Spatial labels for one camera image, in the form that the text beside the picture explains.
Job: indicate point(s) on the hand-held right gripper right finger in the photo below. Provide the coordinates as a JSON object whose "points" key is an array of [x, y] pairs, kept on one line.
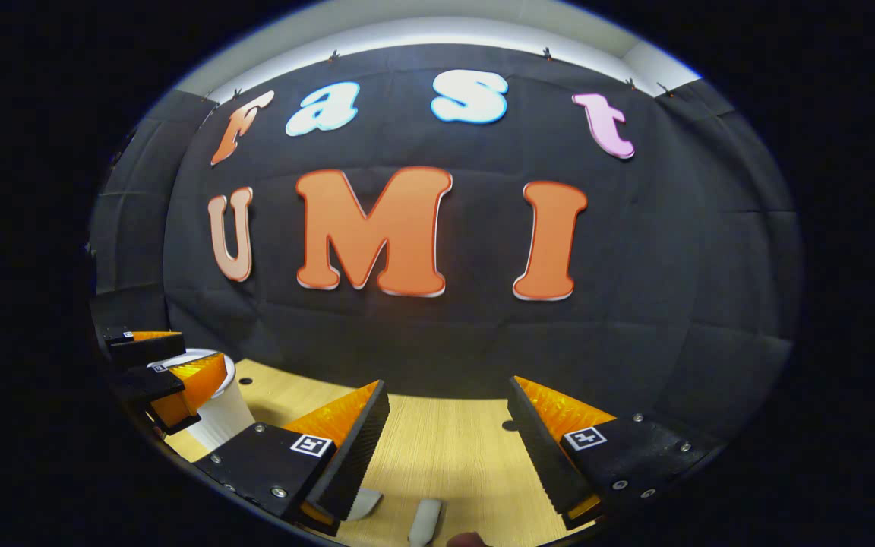
{"points": [[540, 448]]}

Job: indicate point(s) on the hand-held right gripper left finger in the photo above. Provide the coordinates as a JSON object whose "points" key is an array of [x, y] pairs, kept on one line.
{"points": [[354, 456]]}

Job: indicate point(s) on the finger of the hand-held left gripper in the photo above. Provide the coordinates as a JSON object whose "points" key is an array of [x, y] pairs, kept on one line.
{"points": [[141, 384], [145, 349]]}

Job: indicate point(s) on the white dustpan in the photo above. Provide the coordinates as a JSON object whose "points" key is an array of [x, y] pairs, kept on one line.
{"points": [[361, 503]]}

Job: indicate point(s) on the white garbage bin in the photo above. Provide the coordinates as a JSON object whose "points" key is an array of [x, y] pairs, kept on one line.
{"points": [[225, 418]]}

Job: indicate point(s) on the small white broom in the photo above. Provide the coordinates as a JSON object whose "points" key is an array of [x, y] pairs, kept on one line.
{"points": [[426, 520]]}

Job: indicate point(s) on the wooden desktop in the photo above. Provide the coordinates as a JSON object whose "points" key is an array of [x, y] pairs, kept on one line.
{"points": [[445, 448]]}

